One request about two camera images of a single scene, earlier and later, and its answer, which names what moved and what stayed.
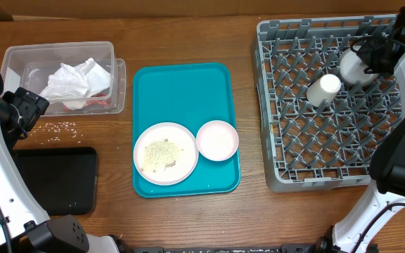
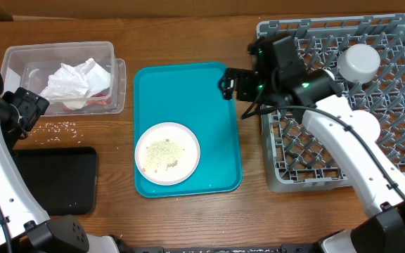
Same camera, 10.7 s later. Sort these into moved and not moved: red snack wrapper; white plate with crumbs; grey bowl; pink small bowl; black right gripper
Moved: pink small bowl; black right gripper
Not moved: white plate with crumbs; red snack wrapper; grey bowl
